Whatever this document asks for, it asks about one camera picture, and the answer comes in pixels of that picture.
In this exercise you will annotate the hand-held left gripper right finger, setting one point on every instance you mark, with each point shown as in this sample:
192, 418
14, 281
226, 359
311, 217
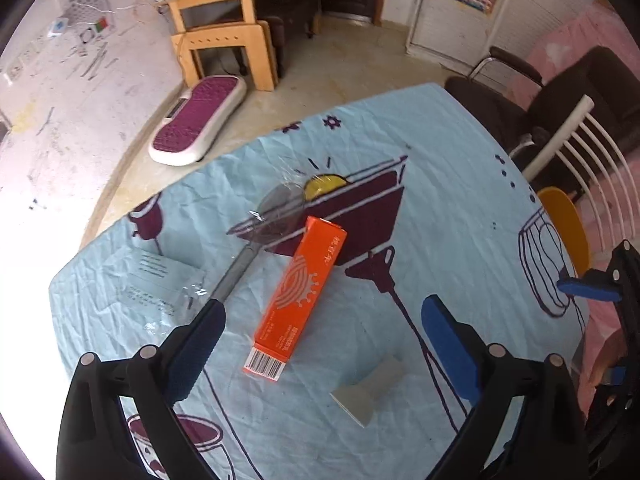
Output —
447, 350

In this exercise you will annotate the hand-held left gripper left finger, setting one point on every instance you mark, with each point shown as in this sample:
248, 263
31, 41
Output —
200, 345

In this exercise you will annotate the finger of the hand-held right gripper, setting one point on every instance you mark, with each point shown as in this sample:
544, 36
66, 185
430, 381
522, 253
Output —
617, 376
585, 289

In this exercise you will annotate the orange cardboard box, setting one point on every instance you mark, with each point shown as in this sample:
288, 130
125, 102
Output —
300, 300

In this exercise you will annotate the clear printed plastic bag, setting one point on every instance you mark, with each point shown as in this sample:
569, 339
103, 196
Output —
150, 280

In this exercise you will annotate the light blue printed tablecloth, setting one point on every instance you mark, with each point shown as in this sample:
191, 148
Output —
450, 235

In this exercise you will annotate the white chair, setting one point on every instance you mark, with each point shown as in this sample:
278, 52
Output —
560, 130

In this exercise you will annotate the black armchair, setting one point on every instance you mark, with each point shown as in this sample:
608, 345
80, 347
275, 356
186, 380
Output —
575, 90

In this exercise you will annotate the purple white foot board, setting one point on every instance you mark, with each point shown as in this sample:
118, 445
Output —
195, 115

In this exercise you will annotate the pink blanket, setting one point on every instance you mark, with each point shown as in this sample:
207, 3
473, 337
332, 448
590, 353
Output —
565, 35

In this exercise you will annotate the white cabinet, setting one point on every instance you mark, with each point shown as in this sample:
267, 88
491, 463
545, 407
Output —
450, 35

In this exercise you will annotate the wooden chair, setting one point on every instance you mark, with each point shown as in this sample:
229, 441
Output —
225, 37

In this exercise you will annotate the dark stool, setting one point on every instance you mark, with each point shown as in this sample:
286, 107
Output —
292, 7

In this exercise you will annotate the round wall sticker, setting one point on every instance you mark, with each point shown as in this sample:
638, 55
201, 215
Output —
87, 36

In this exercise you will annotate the red green wall sticker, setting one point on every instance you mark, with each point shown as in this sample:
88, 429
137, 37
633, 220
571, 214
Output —
101, 25

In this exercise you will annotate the blue white wall sticker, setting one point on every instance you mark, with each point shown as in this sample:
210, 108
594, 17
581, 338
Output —
59, 26

